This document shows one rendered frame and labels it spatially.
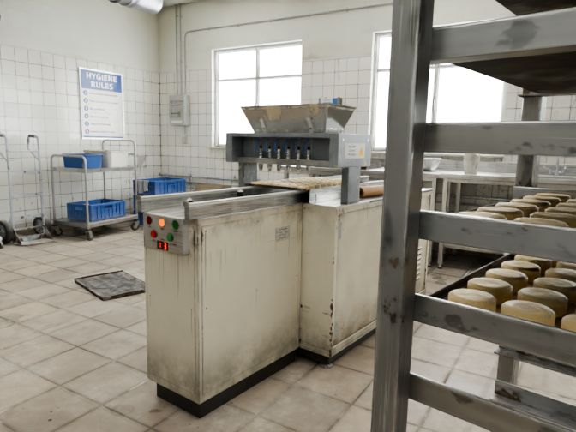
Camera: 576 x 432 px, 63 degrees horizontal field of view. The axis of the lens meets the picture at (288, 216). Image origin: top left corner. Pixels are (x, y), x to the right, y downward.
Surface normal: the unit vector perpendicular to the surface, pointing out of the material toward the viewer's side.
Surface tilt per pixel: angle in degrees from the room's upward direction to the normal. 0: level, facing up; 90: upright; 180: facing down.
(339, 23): 90
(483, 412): 90
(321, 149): 90
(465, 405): 90
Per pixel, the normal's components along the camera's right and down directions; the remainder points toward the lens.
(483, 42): -0.66, 0.11
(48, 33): 0.85, 0.10
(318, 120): -0.55, 0.52
